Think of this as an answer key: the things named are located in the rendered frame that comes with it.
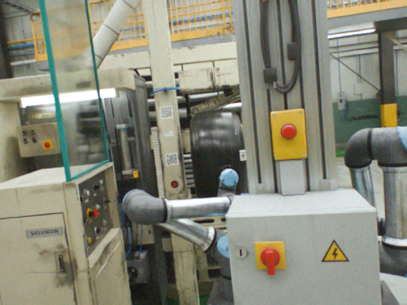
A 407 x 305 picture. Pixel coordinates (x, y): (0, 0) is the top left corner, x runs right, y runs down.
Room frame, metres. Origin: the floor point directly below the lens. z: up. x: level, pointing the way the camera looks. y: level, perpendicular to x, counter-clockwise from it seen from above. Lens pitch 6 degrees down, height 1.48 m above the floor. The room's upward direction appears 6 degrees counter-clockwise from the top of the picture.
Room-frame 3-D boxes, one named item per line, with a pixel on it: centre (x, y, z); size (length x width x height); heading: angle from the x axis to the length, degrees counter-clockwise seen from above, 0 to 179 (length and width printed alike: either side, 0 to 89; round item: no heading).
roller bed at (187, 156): (2.63, 0.15, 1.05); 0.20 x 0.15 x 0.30; 89
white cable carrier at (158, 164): (2.20, 0.28, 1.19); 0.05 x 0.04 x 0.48; 179
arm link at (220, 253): (1.42, -0.08, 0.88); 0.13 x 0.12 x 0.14; 21
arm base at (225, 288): (1.41, -0.08, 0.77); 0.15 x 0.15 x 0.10
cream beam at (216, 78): (2.53, -0.20, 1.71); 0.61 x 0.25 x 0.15; 89
